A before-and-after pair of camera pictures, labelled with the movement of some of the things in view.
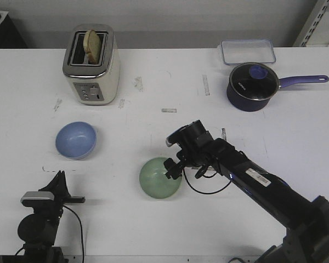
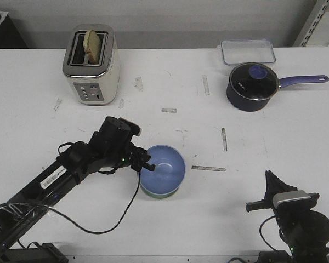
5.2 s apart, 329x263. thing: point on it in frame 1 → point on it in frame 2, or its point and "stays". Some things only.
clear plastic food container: [236, 51] stays
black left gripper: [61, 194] → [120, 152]
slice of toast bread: [92, 46] stays
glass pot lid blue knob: [255, 81] stays
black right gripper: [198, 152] → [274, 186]
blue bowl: [76, 140] → [170, 169]
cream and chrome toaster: [92, 84] stays
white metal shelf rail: [312, 21] stays
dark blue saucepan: [251, 85] stays
